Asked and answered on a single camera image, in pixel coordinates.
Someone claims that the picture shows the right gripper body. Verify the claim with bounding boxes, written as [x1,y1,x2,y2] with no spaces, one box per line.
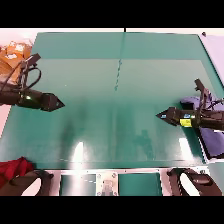
[168,106,198,128]

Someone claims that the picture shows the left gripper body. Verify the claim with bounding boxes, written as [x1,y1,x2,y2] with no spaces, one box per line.
[32,91,55,112]

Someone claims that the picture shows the purple T-shirt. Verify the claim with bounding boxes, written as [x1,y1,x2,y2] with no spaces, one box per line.
[179,95,224,158]

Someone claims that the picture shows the black garment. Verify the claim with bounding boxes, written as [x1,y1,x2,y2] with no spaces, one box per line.
[199,131,224,162]

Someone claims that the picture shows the brown cardboard boxes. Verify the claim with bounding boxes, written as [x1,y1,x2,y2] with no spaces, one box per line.
[0,39,34,84]

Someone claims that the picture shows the red garment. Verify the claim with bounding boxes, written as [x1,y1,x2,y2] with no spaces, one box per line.
[0,156,36,188]

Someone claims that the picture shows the black cable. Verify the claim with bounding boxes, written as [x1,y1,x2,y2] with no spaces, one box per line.
[0,63,43,95]

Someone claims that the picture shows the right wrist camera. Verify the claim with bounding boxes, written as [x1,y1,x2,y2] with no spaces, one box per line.
[193,78,215,112]

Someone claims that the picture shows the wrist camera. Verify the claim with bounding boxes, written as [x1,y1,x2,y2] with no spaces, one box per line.
[20,53,43,73]
[193,78,215,112]

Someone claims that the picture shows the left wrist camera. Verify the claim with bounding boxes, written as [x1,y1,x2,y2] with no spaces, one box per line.
[20,53,43,73]

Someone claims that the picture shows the silver frame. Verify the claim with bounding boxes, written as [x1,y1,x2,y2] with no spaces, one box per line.
[43,165,224,197]

